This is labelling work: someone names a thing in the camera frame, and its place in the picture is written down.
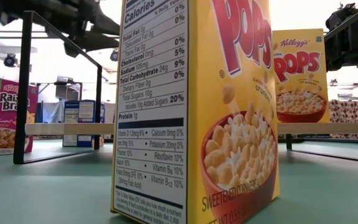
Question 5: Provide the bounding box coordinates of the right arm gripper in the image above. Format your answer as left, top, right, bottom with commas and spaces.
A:
324, 2, 358, 72

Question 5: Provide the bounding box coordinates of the grey background cabinet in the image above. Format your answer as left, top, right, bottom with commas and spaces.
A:
54, 77, 83, 102

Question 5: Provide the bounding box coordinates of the brown patterned hanging cloth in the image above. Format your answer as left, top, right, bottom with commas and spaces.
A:
328, 99, 358, 140

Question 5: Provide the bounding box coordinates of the yellow Corn Pops cereal box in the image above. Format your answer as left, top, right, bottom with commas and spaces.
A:
272, 28, 331, 124
110, 0, 282, 224

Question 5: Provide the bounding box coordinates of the blue Frosted Flakes cereal box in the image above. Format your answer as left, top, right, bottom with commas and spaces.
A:
62, 100, 80, 148
78, 99, 106, 147

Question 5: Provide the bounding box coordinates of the pale blue cover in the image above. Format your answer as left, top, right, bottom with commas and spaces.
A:
35, 101, 65, 124

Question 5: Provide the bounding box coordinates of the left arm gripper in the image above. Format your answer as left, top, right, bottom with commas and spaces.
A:
44, 0, 121, 59

